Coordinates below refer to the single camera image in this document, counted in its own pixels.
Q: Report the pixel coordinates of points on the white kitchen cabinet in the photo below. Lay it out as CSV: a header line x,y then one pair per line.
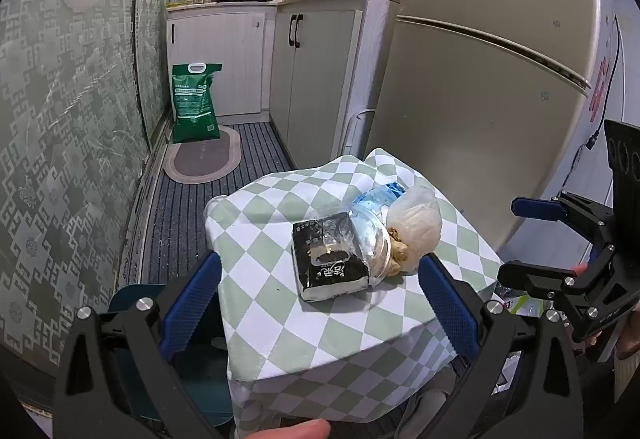
x,y
220,59

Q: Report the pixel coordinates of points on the beige refrigerator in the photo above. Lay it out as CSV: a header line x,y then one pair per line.
x,y
475,119

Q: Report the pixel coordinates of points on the translucent white plastic bag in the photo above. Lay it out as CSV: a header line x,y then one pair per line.
x,y
415,219

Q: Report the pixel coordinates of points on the clear plastic bag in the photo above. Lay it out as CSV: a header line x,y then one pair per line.
x,y
367,239

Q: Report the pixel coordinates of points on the oval grey floor mat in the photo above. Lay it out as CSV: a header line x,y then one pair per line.
x,y
202,159

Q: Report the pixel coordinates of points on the person's right hand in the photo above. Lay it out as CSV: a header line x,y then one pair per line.
x,y
581,269

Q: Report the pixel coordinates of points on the green white checkered tablecloth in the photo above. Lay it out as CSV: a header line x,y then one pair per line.
x,y
260,269

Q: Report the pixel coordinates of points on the green rice bag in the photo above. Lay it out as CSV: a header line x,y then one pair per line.
x,y
196,104

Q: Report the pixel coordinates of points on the blue white plastic packet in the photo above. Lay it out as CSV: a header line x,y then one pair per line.
x,y
380,196

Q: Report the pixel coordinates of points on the patterned frosted glass door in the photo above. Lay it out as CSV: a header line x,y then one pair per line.
x,y
65,144
157,19

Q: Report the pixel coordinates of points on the black white tissue pack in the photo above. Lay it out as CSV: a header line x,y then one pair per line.
x,y
330,269

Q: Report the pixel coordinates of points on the person's left hand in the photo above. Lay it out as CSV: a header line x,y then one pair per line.
x,y
285,431

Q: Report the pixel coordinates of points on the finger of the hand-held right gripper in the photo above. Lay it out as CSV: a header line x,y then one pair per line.
x,y
530,276
535,209

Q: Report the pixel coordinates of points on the grey kitchen cabinet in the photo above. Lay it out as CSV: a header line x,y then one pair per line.
x,y
315,69

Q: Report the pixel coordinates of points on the person's right forearm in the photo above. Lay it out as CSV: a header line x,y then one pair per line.
x,y
627,359

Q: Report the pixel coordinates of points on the white pipe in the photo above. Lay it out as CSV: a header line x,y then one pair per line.
x,y
357,124

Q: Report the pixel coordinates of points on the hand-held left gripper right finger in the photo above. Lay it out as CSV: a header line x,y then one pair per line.
x,y
447,304

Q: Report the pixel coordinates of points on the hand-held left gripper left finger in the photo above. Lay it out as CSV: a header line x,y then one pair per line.
x,y
192,299

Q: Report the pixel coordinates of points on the ginger root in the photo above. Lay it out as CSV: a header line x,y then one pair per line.
x,y
397,251

